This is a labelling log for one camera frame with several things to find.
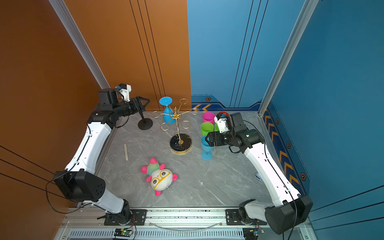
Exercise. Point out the gold wine glass rack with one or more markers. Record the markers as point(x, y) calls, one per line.
point(180, 143)

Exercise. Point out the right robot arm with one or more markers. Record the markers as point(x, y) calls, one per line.
point(289, 207)

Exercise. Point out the plush toy with glasses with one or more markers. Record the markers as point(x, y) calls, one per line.
point(159, 177)

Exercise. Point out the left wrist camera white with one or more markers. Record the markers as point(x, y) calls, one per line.
point(124, 90)

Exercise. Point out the pink wine glass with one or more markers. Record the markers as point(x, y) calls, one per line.
point(209, 117)

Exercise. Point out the circuit board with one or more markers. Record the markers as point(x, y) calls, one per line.
point(123, 234)
point(250, 233)

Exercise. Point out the blue white stapler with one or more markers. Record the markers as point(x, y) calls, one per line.
point(257, 175)

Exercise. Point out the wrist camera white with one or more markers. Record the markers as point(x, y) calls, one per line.
point(222, 123)
point(124, 90)

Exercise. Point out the red wine glass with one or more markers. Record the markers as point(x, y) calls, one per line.
point(222, 115)

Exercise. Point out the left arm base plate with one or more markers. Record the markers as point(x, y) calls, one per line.
point(133, 217)

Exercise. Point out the wooden ruler stick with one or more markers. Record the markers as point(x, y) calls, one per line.
point(126, 152)

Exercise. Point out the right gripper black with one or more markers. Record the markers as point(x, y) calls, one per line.
point(218, 142)

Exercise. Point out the light blue wine glass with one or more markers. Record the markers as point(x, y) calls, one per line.
point(206, 149)

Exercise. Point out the left circuit board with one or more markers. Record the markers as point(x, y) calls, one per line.
point(123, 234)

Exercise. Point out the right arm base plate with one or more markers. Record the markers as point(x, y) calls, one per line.
point(239, 217)

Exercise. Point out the black phone stand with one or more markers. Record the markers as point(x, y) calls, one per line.
point(144, 123)

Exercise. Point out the aluminium front rail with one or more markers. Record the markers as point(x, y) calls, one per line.
point(194, 223)

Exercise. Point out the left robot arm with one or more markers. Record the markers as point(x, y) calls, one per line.
point(78, 181)

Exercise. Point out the right circuit board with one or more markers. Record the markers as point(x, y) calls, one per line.
point(250, 233)

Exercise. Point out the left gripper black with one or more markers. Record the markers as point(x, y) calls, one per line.
point(138, 104)

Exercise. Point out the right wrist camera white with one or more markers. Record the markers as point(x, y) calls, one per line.
point(222, 123)

